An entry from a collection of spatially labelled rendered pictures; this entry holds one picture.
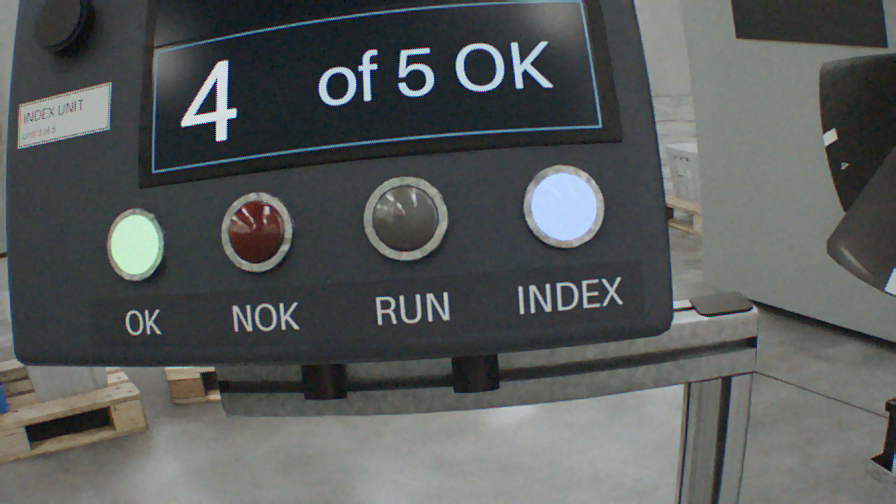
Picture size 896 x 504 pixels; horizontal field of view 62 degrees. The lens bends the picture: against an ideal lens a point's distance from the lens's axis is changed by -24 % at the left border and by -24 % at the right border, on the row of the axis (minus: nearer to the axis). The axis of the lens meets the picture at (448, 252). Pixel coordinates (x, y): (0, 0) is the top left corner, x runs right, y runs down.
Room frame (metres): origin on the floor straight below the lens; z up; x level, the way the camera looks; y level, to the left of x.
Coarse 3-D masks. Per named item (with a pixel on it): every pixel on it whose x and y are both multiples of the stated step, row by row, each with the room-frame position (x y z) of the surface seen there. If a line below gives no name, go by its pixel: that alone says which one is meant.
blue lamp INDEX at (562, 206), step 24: (552, 168) 0.30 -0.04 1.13; (576, 168) 0.30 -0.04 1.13; (528, 192) 0.30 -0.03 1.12; (552, 192) 0.29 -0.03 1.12; (576, 192) 0.29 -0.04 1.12; (600, 192) 0.30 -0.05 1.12; (528, 216) 0.30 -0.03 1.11; (552, 216) 0.29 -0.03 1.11; (576, 216) 0.29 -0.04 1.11; (600, 216) 0.29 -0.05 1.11; (552, 240) 0.29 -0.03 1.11; (576, 240) 0.29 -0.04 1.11
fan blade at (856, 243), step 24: (888, 168) 0.79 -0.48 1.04; (864, 192) 0.80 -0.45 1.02; (888, 192) 0.78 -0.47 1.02; (864, 216) 0.78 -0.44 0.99; (888, 216) 0.76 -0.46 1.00; (840, 240) 0.80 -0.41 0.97; (864, 240) 0.77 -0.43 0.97; (888, 240) 0.74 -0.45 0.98; (840, 264) 0.78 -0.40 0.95; (864, 264) 0.75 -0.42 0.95; (888, 264) 0.73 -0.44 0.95
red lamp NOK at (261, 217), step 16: (256, 192) 0.31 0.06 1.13; (240, 208) 0.30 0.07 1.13; (256, 208) 0.30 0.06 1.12; (272, 208) 0.30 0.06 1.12; (288, 208) 0.30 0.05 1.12; (224, 224) 0.30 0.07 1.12; (240, 224) 0.30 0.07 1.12; (256, 224) 0.29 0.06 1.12; (272, 224) 0.30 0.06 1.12; (288, 224) 0.30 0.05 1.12; (224, 240) 0.30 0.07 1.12; (240, 240) 0.29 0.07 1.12; (256, 240) 0.29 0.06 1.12; (272, 240) 0.29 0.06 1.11; (288, 240) 0.30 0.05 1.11; (240, 256) 0.30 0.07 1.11; (256, 256) 0.29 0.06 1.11; (272, 256) 0.30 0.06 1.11; (256, 272) 0.30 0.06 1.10
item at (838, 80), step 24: (840, 72) 1.07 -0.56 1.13; (864, 72) 1.01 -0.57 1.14; (888, 72) 0.96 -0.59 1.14; (840, 96) 1.06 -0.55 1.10; (864, 96) 1.01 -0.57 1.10; (888, 96) 0.96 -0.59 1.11; (840, 120) 1.06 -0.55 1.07; (864, 120) 1.01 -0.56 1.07; (888, 120) 0.96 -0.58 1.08; (840, 144) 1.06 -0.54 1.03; (864, 144) 1.01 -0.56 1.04; (888, 144) 0.96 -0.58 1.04; (864, 168) 1.00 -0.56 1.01; (840, 192) 1.04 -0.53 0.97
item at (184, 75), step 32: (256, 32) 0.32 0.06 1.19; (160, 64) 0.32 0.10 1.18; (192, 64) 0.32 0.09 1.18; (224, 64) 0.32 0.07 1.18; (256, 64) 0.32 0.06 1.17; (160, 96) 0.32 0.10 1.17; (192, 96) 0.32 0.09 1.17; (224, 96) 0.31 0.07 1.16; (256, 96) 0.31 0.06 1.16; (160, 128) 0.31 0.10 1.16; (192, 128) 0.31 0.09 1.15; (224, 128) 0.31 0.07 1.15; (256, 128) 0.31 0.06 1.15; (160, 160) 0.31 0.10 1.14; (192, 160) 0.31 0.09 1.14; (224, 160) 0.31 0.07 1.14; (256, 160) 0.31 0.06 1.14
